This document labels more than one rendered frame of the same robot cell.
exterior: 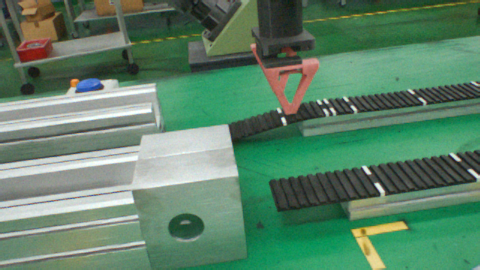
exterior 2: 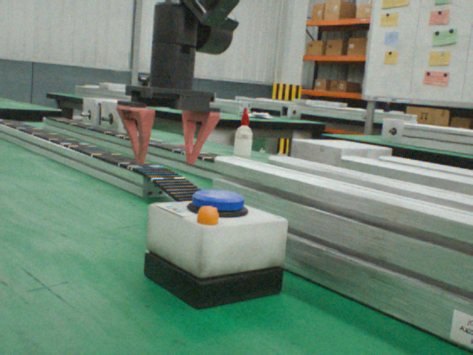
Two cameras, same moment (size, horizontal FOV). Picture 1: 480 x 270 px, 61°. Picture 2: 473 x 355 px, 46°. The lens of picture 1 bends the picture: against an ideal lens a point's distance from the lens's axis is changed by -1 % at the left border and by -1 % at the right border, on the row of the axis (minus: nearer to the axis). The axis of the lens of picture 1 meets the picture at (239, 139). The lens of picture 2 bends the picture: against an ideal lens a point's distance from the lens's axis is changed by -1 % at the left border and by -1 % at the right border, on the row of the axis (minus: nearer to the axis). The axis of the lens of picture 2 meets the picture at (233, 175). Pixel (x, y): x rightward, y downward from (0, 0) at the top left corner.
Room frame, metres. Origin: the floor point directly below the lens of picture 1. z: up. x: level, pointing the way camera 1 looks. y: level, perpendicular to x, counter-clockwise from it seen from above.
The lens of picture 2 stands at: (0.88, 0.60, 0.93)
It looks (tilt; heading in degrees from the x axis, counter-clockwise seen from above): 8 degrees down; 236
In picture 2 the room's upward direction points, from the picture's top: 5 degrees clockwise
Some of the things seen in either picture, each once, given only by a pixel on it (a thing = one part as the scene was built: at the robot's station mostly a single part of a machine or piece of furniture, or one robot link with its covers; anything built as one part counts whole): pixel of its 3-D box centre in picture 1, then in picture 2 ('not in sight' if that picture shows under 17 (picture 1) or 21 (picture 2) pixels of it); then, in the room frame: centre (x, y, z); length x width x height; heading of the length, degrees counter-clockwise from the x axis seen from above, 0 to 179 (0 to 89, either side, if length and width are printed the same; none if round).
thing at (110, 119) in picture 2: not in sight; (120, 119); (0.26, -0.89, 0.83); 0.11 x 0.10 x 0.10; 8
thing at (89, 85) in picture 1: (89, 87); (217, 205); (0.64, 0.24, 0.84); 0.04 x 0.04 x 0.02
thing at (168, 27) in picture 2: not in sight; (177, 26); (0.53, -0.07, 1.01); 0.07 x 0.06 x 0.07; 26
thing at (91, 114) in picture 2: not in sight; (99, 115); (0.27, -1.01, 0.83); 0.11 x 0.10 x 0.10; 0
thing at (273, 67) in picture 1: (286, 76); (184, 129); (0.51, -0.07, 0.88); 0.07 x 0.07 x 0.09; 4
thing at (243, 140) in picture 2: not in sight; (243, 134); (0.17, -0.41, 0.84); 0.04 x 0.04 x 0.12
